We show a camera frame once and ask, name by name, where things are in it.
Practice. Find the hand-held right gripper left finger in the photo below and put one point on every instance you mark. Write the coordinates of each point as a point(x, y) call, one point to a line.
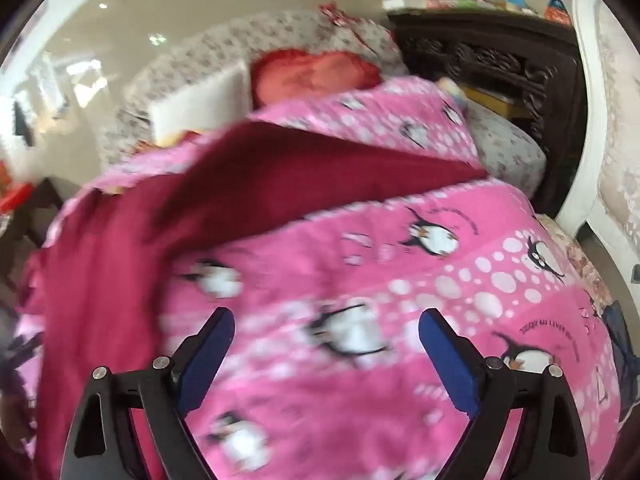
point(205, 360)

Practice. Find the blue denim cloth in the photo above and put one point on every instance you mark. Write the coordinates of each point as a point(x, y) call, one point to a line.
point(622, 345)

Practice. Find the white upholstered chair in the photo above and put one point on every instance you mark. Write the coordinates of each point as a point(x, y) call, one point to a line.
point(615, 135)

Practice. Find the dark red garment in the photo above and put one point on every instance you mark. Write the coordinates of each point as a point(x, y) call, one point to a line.
point(125, 270)

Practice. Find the yellow box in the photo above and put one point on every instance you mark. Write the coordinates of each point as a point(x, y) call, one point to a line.
point(495, 102)

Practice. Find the floral bed cover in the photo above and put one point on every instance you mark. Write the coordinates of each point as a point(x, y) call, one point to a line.
point(210, 45)

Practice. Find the red cushion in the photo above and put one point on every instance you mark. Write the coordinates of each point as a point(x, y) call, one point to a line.
point(310, 75)

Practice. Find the red packets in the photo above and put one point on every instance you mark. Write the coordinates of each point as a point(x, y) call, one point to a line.
point(15, 197)

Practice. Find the beige floral mat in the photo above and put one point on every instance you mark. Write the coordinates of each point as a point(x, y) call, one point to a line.
point(575, 255)

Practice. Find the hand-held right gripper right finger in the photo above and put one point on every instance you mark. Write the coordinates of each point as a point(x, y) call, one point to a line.
point(445, 355)

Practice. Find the white pillow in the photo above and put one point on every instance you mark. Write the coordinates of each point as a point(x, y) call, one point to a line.
point(200, 100)

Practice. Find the orange packet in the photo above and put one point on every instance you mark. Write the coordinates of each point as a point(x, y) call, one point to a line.
point(559, 7)

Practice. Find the flat white box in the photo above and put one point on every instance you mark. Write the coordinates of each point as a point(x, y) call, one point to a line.
point(420, 2)

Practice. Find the dark wooden table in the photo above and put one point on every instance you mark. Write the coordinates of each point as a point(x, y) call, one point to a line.
point(45, 195)

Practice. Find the red white printed cloth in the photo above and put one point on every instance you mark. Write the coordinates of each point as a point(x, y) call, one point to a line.
point(340, 15)

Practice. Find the dark carved wooden cabinet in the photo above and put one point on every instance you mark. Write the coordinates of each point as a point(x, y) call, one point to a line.
point(500, 60)

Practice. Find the pink penguin blanket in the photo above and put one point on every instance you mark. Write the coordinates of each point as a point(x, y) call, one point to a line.
point(400, 260)

